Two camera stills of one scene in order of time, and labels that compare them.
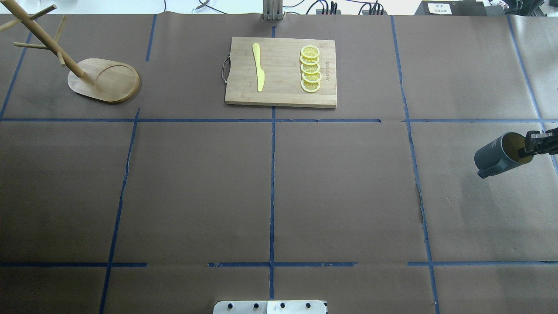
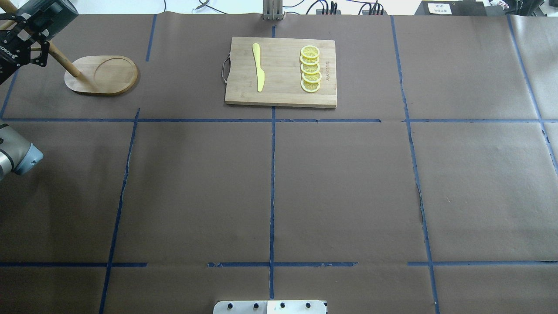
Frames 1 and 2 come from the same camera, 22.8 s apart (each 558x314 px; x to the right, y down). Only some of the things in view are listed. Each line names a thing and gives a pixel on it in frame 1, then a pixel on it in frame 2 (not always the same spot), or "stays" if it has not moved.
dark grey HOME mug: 506,151 → 52,16
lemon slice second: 309,61 stays
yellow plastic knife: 260,73 stays
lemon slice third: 311,69 stays
